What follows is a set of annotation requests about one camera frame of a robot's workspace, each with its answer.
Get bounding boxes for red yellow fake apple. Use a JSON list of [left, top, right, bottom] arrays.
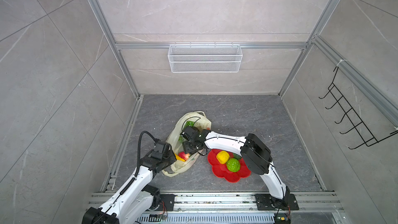
[[178, 152, 191, 161]]

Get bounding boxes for cream plastic bag orange prints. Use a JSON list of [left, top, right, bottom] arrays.
[[162, 110, 212, 178]]

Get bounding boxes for yellow fake lemon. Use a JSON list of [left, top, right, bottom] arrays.
[[216, 150, 230, 164]]

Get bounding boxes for red flower-shaped plate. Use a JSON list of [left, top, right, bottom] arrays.
[[207, 149, 251, 183]]

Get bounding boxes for dark green fake avocado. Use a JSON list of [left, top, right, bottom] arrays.
[[233, 153, 242, 160]]

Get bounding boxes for light green bumpy fake fruit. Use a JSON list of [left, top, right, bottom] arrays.
[[226, 158, 241, 173]]

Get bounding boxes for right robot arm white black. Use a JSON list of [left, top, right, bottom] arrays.
[[181, 126, 290, 208]]

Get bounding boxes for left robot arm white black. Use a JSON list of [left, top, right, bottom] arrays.
[[82, 141, 176, 224]]

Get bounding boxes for green fake grape bunch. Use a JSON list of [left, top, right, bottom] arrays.
[[178, 120, 195, 144]]

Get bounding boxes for yellow fake banana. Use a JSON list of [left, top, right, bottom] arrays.
[[175, 154, 185, 162]]

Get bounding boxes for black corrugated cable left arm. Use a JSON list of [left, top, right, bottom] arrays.
[[134, 130, 161, 176]]

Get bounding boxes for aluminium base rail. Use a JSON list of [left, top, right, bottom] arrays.
[[82, 190, 350, 224]]

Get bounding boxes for white wire mesh basket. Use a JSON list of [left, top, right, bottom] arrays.
[[167, 44, 243, 73]]

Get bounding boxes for black wire hook rack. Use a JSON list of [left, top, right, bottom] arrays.
[[318, 66, 398, 150]]

